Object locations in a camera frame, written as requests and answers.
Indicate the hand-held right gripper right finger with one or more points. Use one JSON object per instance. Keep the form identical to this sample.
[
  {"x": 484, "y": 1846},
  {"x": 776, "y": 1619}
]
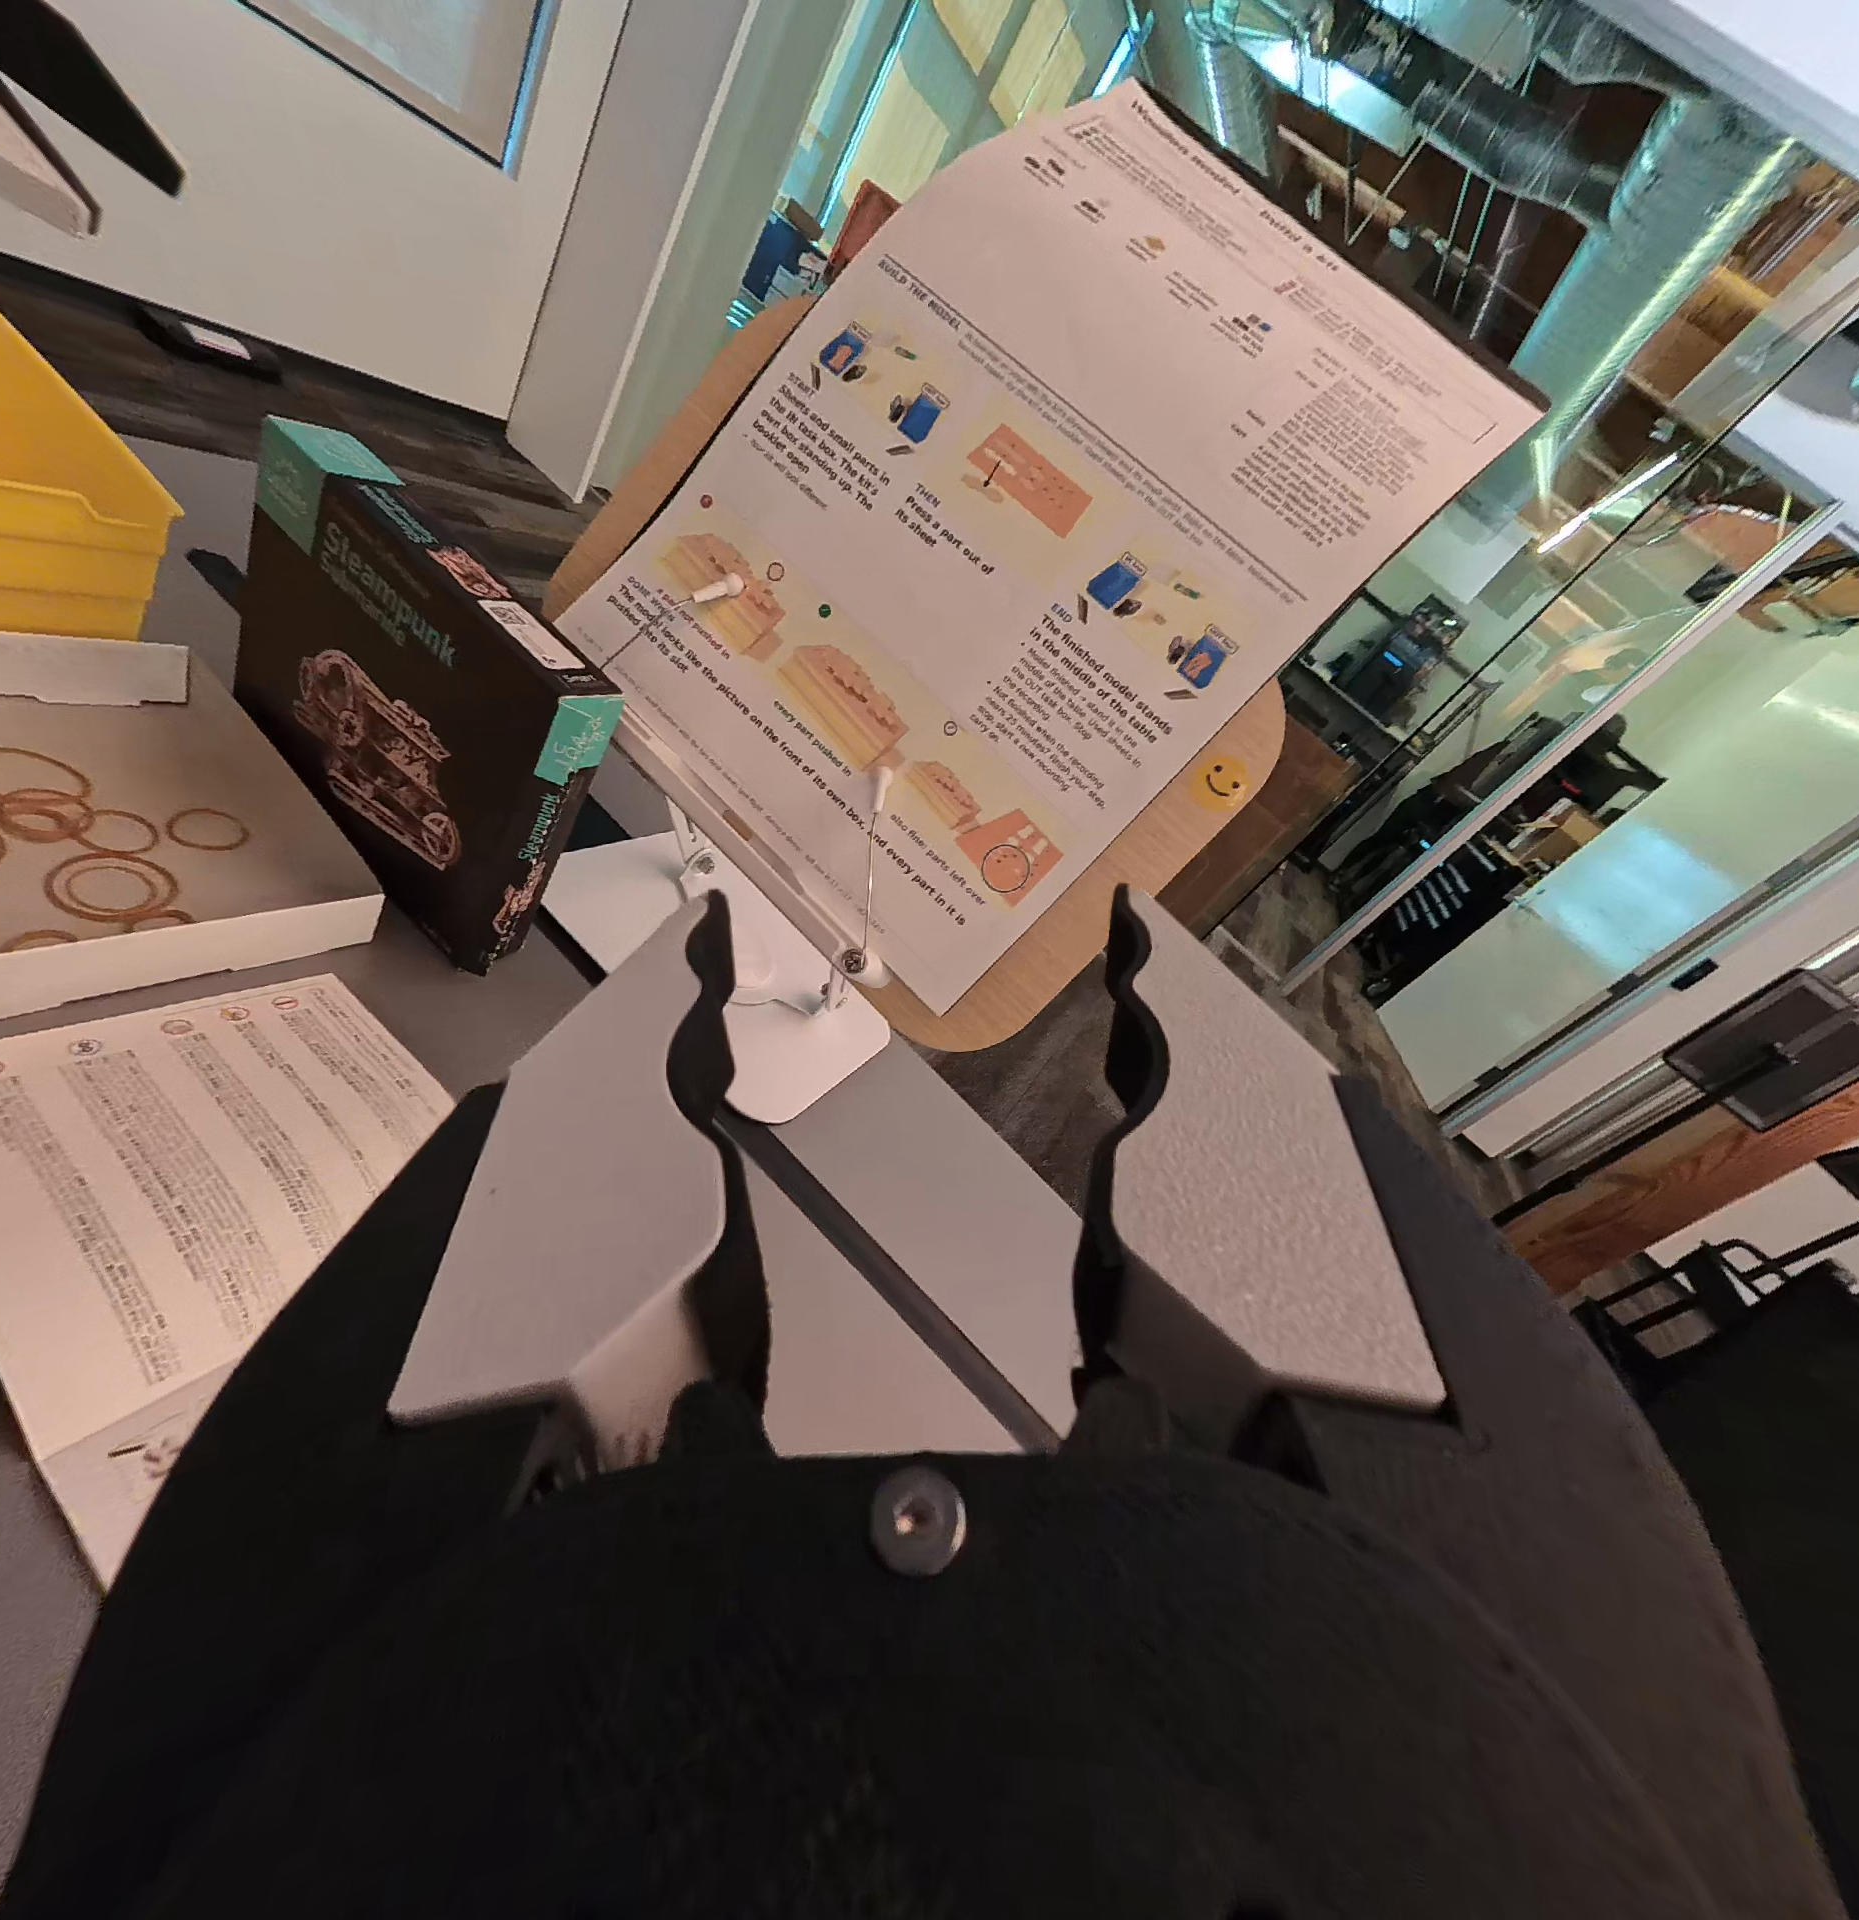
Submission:
[{"x": 1260, "y": 1216}]

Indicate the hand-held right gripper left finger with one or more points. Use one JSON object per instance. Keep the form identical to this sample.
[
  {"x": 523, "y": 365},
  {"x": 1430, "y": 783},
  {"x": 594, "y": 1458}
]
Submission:
[{"x": 568, "y": 1187}]

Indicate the white instruction booklet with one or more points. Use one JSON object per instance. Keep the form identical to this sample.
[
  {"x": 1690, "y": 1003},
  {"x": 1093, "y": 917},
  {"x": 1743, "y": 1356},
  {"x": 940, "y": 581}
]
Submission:
[{"x": 193, "y": 1187}]

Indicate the black model kit box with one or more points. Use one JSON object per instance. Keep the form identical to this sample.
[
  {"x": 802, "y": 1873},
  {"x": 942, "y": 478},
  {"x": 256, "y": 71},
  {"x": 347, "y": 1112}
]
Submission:
[{"x": 402, "y": 676}]

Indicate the white document stand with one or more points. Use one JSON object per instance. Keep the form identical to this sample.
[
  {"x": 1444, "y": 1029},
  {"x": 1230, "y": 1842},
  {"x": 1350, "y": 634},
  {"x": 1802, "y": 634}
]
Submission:
[{"x": 785, "y": 1051}]

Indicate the light wooden rounded board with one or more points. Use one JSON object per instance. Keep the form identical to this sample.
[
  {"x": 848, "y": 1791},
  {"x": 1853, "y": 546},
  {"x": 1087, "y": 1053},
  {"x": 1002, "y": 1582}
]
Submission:
[{"x": 1168, "y": 863}]

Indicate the yellow smiley sticker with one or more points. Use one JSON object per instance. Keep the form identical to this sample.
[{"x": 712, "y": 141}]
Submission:
[{"x": 1221, "y": 783}]

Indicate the white cardboard tray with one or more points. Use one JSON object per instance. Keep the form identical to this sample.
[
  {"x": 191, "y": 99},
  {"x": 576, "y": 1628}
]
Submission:
[{"x": 255, "y": 886}]

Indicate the black chair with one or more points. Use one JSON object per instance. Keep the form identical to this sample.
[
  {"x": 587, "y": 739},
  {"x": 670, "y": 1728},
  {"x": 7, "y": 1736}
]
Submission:
[{"x": 1753, "y": 1351}]

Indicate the black monitor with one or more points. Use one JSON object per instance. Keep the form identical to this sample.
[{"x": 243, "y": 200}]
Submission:
[{"x": 1777, "y": 1051}]

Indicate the group of wooden rings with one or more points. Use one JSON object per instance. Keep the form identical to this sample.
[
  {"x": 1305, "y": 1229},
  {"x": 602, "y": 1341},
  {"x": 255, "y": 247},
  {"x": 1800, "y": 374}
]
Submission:
[{"x": 96, "y": 878}]

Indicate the black appliance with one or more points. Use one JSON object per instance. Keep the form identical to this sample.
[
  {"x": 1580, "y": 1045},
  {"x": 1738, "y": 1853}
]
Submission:
[{"x": 1395, "y": 661}]

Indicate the yellow plastic bin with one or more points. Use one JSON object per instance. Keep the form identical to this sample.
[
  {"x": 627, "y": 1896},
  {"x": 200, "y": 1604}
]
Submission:
[
  {"x": 45, "y": 450},
  {"x": 58, "y": 559},
  {"x": 50, "y": 612}
]

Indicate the large printed instruction sheet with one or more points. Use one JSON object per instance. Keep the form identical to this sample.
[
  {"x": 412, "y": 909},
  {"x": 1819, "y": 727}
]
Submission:
[{"x": 1108, "y": 450}]

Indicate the black flat floor device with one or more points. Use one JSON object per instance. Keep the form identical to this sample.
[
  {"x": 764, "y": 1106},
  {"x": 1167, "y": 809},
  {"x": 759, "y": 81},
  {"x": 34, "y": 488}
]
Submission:
[{"x": 218, "y": 338}]

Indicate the blue container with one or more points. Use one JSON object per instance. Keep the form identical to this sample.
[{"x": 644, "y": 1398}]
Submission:
[{"x": 779, "y": 264}]

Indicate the black and white panel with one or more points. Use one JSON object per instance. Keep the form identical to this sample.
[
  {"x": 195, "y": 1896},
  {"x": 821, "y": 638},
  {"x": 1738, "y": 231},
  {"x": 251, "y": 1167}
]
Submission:
[{"x": 74, "y": 104}]

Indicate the silver ventilation duct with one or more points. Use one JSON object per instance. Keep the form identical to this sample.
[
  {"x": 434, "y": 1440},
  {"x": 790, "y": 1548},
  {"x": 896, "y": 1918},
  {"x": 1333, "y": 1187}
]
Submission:
[{"x": 1634, "y": 210}]

